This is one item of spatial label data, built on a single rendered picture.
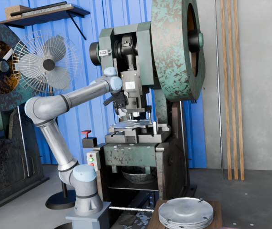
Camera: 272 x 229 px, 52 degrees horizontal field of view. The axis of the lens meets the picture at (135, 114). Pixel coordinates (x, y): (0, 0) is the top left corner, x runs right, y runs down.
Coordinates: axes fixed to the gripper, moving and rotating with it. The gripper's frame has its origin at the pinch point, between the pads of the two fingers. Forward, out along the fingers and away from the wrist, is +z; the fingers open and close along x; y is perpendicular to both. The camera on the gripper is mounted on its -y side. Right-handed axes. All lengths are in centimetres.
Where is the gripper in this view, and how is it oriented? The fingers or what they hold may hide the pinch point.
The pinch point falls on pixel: (120, 116)
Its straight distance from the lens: 188.1
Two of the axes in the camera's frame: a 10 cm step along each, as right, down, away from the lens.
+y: 9.5, -0.6, -3.0
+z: 2.1, 8.3, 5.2
